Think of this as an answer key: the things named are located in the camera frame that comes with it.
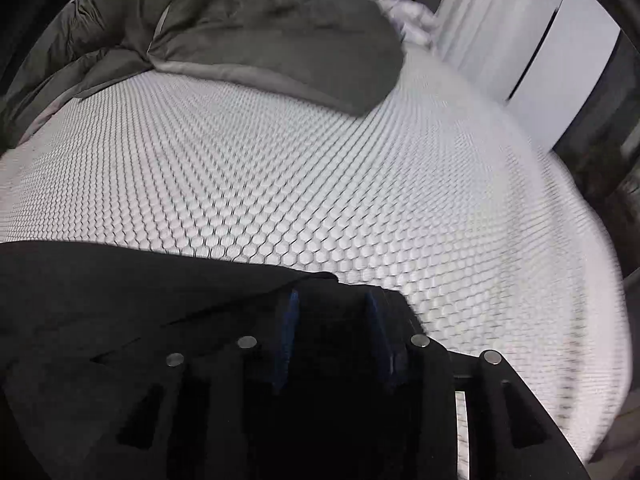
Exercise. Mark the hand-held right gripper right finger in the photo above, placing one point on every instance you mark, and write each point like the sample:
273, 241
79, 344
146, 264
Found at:
382, 340

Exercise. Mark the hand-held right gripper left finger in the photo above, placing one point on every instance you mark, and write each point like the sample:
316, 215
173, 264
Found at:
286, 340

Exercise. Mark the black pants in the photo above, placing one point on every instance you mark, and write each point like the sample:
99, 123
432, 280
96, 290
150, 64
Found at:
100, 300

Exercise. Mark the bed with honeycomb cover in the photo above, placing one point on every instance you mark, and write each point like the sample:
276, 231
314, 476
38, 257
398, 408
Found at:
300, 185

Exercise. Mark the grey duvet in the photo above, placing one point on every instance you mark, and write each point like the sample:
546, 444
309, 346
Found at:
275, 35

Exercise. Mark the crumpled white sheet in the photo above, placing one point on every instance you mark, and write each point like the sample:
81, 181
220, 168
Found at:
410, 20

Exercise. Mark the white wardrobe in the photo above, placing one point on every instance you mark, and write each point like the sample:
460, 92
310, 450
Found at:
565, 75

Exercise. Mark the white curtain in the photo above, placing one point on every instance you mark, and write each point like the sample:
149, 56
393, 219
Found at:
480, 25

